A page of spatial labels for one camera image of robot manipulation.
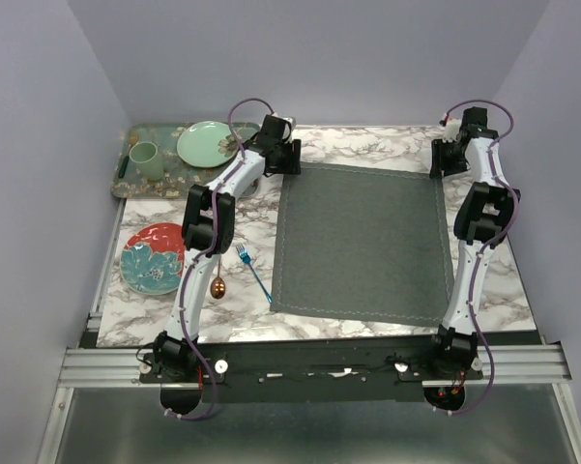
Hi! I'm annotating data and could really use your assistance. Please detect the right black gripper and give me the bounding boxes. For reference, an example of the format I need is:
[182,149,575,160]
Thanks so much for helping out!
[427,138,465,178]

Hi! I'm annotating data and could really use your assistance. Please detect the dark grey cloth napkin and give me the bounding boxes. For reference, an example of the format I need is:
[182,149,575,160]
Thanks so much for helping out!
[271,163,454,327]

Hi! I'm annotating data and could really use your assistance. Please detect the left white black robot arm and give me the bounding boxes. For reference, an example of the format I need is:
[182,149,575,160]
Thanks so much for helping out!
[152,113,301,382]

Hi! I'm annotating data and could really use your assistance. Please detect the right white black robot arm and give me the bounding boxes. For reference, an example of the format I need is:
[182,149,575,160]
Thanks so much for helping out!
[425,101,520,379]

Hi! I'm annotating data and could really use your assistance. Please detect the mint green plate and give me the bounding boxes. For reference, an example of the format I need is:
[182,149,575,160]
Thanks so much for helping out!
[177,121,238,168]

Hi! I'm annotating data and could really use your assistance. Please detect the blue metal fork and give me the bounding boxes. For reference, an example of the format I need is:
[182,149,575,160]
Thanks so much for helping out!
[236,244,273,304]

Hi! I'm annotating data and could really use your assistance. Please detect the green floral tray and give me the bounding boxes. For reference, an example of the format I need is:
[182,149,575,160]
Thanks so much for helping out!
[110,122,235,199]

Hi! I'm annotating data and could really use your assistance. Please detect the mint green cup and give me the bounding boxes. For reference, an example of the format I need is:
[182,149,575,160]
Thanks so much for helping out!
[129,141,164,181]

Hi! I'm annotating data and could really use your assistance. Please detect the copper spoon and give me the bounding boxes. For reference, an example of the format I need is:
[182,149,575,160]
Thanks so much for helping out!
[210,259,226,300]

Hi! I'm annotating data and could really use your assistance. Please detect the red blue floral plate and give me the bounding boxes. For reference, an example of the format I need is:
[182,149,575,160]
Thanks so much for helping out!
[120,222,186,296]

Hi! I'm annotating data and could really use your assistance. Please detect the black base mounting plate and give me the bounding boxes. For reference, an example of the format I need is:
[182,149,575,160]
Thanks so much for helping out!
[139,334,483,403]

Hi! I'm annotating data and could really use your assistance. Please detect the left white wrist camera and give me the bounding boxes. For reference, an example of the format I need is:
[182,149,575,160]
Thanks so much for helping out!
[280,117,296,142]

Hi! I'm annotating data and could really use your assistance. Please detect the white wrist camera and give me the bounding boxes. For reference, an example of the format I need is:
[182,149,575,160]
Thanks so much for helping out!
[280,117,296,142]
[439,116,461,143]

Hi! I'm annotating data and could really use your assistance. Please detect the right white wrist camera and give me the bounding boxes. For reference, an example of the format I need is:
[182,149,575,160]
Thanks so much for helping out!
[439,116,461,143]

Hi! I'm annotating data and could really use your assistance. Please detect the green handled utensil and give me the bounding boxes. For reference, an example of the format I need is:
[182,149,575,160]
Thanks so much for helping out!
[118,155,130,179]

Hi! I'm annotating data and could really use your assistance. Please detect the aluminium frame rail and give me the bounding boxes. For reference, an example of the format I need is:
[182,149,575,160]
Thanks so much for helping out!
[58,344,571,390]

